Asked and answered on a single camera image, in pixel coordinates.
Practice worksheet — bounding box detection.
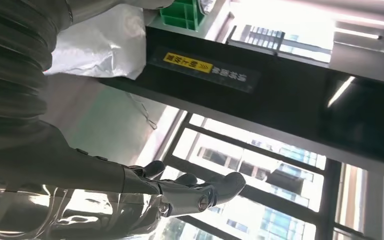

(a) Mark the yellow and black warning label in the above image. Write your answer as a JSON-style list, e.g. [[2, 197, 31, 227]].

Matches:
[[148, 46, 262, 95]]

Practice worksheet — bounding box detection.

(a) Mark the black window frame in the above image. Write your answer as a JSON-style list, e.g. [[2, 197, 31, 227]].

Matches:
[[160, 111, 384, 240]]

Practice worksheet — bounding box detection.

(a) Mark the thin grey cable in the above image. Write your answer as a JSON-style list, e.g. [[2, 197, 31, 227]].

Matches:
[[125, 92, 159, 131]]

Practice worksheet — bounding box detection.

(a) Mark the silver foil package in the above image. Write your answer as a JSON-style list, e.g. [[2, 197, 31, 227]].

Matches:
[[198, 0, 218, 15]]

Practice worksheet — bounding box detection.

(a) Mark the white plastic package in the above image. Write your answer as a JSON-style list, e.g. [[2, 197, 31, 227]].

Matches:
[[44, 3, 149, 81]]

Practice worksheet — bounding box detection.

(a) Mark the black inbound machine housing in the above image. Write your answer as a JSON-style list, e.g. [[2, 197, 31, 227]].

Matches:
[[97, 25, 384, 184]]

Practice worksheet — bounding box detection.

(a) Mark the green plastic crate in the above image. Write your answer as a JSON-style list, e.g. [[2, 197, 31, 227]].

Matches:
[[159, 0, 207, 32]]

